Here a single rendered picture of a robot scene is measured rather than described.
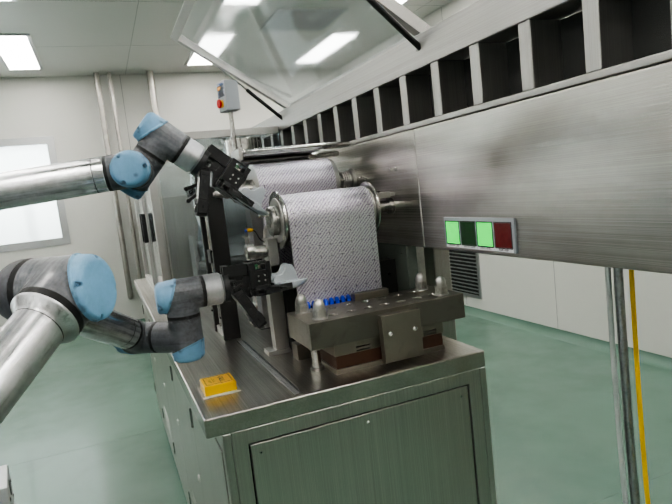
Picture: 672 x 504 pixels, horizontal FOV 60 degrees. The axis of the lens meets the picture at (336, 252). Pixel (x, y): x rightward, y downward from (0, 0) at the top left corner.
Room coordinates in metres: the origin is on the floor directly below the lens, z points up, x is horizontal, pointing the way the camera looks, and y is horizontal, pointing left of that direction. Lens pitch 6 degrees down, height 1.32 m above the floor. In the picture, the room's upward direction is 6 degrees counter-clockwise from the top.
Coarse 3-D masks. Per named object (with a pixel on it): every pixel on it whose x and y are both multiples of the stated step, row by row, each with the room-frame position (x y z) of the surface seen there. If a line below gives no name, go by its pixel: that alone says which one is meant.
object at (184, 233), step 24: (216, 144) 2.41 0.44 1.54; (264, 144) 2.49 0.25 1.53; (168, 168) 2.34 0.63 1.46; (168, 192) 2.33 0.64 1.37; (192, 192) 2.37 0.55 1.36; (168, 216) 2.33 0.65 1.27; (192, 216) 2.36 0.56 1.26; (240, 216) 2.43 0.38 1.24; (168, 240) 2.33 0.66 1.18; (192, 240) 2.36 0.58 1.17; (240, 240) 2.43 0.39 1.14; (192, 264) 2.35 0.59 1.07
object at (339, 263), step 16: (304, 240) 1.44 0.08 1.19; (320, 240) 1.46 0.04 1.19; (336, 240) 1.47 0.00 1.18; (352, 240) 1.49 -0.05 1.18; (368, 240) 1.51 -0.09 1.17; (304, 256) 1.44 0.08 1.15; (320, 256) 1.46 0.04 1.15; (336, 256) 1.47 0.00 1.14; (352, 256) 1.49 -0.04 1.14; (368, 256) 1.51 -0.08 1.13; (304, 272) 1.44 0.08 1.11; (320, 272) 1.45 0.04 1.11; (336, 272) 1.47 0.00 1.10; (352, 272) 1.49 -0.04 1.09; (368, 272) 1.50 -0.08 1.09; (304, 288) 1.44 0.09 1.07; (320, 288) 1.45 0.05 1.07; (336, 288) 1.47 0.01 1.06; (352, 288) 1.48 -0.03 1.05; (368, 288) 1.50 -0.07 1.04
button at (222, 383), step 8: (216, 376) 1.27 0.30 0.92; (224, 376) 1.27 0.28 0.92; (232, 376) 1.26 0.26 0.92; (200, 384) 1.26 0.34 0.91; (208, 384) 1.22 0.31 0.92; (216, 384) 1.22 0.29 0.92; (224, 384) 1.22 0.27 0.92; (232, 384) 1.23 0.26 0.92; (208, 392) 1.21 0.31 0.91; (216, 392) 1.22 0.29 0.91; (224, 392) 1.22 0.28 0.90
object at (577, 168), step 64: (448, 128) 1.32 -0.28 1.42; (512, 128) 1.12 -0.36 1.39; (576, 128) 0.97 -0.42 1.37; (640, 128) 0.86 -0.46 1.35; (448, 192) 1.34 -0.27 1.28; (512, 192) 1.13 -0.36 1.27; (576, 192) 0.98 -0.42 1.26; (640, 192) 0.86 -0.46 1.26; (512, 256) 1.15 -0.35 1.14; (576, 256) 0.99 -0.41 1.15; (640, 256) 0.87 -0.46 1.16
